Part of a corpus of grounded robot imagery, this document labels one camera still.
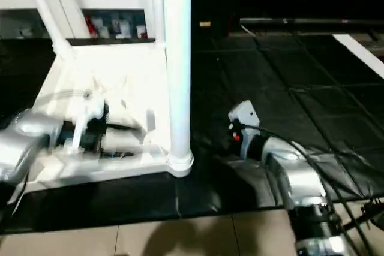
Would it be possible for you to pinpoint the white plastic table top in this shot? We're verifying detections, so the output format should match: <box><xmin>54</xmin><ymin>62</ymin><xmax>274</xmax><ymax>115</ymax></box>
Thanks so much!
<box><xmin>24</xmin><ymin>41</ymin><xmax>196</xmax><ymax>195</ymax></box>

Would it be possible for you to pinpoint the white plastic table leg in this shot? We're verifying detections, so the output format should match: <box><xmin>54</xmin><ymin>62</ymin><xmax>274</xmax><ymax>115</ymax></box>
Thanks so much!
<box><xmin>150</xmin><ymin>0</ymin><xmax>167</xmax><ymax>48</ymax></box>
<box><xmin>160</xmin><ymin>0</ymin><xmax>195</xmax><ymax>178</ymax></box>
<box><xmin>21</xmin><ymin>0</ymin><xmax>76</xmax><ymax>60</ymax></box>

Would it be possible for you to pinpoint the black work mat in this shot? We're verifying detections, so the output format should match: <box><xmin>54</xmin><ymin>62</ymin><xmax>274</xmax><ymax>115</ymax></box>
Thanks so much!
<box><xmin>0</xmin><ymin>28</ymin><xmax>384</xmax><ymax>233</ymax></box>

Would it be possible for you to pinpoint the white glass-door cabinet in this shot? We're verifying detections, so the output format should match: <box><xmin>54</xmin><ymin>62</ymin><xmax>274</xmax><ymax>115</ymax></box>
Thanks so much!
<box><xmin>0</xmin><ymin>0</ymin><xmax>159</xmax><ymax>42</ymax></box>

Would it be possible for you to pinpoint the long black bar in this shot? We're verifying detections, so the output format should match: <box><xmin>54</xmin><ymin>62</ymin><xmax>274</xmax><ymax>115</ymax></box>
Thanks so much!
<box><xmin>240</xmin><ymin>17</ymin><xmax>384</xmax><ymax>28</ymax></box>

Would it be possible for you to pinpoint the flat white board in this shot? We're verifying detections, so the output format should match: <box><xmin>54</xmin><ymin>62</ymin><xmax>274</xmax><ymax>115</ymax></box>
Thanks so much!
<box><xmin>332</xmin><ymin>33</ymin><xmax>384</xmax><ymax>78</ymax></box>

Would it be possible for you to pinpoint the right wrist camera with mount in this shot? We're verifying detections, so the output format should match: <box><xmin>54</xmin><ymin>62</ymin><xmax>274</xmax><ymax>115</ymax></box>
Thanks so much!
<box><xmin>227</xmin><ymin>101</ymin><xmax>261</xmax><ymax>132</ymax></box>

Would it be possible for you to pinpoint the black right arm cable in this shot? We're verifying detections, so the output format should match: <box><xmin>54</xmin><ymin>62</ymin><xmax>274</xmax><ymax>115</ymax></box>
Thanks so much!
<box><xmin>239</xmin><ymin>124</ymin><xmax>384</xmax><ymax>224</ymax></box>

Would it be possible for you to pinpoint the black stand with cables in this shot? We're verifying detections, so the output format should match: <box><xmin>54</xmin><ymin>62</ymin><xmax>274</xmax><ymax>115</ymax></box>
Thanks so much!
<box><xmin>359</xmin><ymin>197</ymin><xmax>384</xmax><ymax>228</ymax></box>

